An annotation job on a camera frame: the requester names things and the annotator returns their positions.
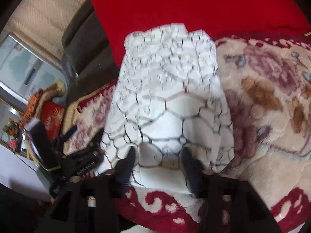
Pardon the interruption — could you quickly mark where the white crackle-pattern garment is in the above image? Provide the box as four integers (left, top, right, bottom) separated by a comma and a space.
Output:
96, 24, 235, 194

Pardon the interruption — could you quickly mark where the artificial flower bouquet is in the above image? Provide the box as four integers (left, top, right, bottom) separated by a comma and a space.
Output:
2, 118, 19, 138

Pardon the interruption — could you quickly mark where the orange black patterned cloth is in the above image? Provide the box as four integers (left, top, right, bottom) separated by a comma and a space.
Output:
18, 88, 44, 130

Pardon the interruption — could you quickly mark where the beige padded jacket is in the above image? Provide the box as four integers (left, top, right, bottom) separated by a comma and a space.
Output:
32, 79, 66, 120

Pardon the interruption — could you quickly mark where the dark brown leather sofa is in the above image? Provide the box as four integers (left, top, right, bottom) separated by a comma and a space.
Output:
61, 0, 120, 106

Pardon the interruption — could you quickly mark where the floral red-bordered sofa blanket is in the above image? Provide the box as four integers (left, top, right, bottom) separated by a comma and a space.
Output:
64, 36, 310, 232

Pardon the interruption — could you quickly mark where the beige dotted curtain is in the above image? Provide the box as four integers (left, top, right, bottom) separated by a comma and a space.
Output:
4, 0, 85, 68

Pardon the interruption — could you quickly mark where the large red blanket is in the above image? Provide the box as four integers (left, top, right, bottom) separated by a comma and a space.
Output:
91, 0, 310, 65

